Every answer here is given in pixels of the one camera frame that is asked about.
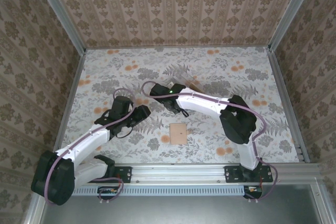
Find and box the aluminium table side rail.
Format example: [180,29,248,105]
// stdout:
[267,47,310,163]
[49,49,87,164]

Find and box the aluminium frame post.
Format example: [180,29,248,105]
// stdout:
[267,0,320,51]
[31,0,87,54]

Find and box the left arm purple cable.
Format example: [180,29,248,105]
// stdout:
[43,87,137,206]

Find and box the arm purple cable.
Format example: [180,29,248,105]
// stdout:
[141,80,279,204]
[43,87,137,206]

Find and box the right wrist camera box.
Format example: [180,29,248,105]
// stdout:
[151,82,173,99]

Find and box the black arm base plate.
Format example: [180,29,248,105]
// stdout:
[85,165,132,184]
[225,165,274,184]

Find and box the grey slotted cable duct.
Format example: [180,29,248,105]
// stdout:
[70,185,246,196]

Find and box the black connector board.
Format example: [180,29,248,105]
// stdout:
[243,186,263,199]
[97,186,119,200]

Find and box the gold card stack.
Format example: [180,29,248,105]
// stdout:
[189,81,202,93]

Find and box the aluminium table end rail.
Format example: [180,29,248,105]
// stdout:
[85,45,271,51]

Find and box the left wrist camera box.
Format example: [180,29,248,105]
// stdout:
[112,95,132,119]

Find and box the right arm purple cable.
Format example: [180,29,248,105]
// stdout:
[141,80,279,204]

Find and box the beige card holder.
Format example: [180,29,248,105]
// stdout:
[169,123,187,145]

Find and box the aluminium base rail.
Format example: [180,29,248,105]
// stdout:
[40,163,321,184]

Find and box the grey metal sheet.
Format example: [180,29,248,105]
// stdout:
[39,195,325,224]

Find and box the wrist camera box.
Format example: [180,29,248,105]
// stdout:
[151,82,173,99]
[112,95,132,119]

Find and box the clear acrylic card organizer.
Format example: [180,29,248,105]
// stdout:
[167,70,203,93]

